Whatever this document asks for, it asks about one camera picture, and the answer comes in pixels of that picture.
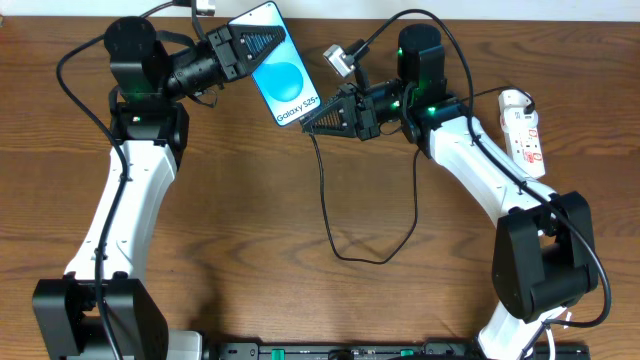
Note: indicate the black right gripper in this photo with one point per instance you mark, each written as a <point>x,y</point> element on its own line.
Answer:
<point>364,113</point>

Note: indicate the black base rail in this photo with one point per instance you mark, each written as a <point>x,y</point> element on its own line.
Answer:
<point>439,349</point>

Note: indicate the white charger plug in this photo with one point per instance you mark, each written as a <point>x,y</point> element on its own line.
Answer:
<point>515,120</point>

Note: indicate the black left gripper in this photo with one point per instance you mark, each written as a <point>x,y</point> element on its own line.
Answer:
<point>225,53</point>

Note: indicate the white power strip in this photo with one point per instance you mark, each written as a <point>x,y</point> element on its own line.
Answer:
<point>524,147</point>

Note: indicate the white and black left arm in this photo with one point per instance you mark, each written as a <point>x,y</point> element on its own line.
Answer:
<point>100,308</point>

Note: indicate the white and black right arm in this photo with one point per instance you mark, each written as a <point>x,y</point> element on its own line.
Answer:
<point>544,259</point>

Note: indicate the blue Galaxy smartphone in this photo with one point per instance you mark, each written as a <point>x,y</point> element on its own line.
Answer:
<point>282,78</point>

